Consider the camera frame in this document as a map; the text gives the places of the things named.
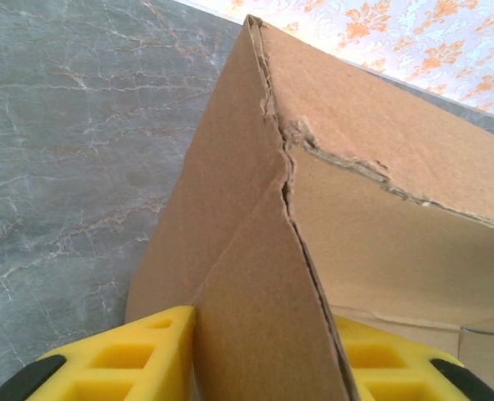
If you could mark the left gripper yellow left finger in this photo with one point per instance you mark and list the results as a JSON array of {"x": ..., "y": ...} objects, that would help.
[{"x": 146, "y": 367}]

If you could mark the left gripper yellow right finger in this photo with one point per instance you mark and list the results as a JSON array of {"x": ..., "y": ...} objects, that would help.
[{"x": 397, "y": 376}]

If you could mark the brown cardboard box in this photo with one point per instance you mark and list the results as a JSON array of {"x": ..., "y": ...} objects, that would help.
[{"x": 355, "y": 209}]

